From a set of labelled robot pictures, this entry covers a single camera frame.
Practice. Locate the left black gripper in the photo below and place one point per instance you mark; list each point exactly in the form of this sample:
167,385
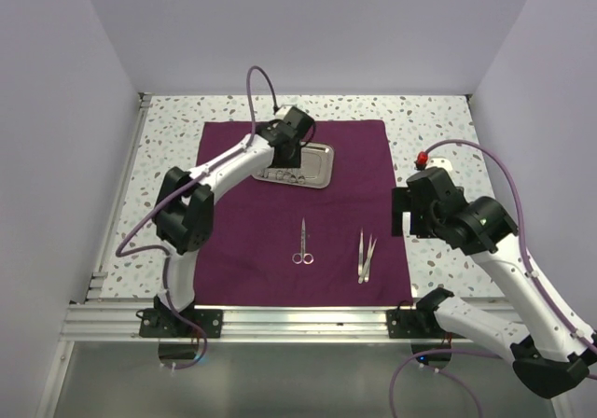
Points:
295,162

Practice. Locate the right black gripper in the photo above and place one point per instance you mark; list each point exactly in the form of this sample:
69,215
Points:
400,203

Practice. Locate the stainless steel instrument tray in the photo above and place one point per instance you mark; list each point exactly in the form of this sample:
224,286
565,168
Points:
316,164

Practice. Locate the steel tweezers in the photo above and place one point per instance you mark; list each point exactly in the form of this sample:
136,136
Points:
362,257
371,247

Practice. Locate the purple surgical drape cloth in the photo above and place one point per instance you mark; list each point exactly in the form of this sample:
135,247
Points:
247,260

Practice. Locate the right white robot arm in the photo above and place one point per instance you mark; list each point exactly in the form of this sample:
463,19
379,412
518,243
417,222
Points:
551,348

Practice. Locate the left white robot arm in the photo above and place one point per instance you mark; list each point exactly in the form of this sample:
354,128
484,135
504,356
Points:
185,211

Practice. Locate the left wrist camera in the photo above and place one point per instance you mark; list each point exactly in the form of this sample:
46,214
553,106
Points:
298,120

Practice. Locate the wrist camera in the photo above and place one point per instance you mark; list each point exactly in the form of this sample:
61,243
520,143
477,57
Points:
298,120
433,188

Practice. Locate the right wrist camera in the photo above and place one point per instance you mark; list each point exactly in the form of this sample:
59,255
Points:
433,188

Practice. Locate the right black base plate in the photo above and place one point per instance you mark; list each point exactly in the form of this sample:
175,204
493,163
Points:
413,324

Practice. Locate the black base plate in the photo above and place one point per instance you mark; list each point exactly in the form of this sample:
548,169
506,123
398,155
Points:
413,324
162,324

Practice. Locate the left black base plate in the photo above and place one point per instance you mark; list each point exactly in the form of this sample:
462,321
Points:
162,324

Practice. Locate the aluminium left side rail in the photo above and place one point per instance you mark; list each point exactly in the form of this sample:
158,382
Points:
99,272

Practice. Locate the aluminium rail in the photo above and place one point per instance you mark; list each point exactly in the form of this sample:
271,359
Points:
121,322
99,272

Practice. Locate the aluminium front rail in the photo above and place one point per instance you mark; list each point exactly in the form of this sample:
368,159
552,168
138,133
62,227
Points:
121,322

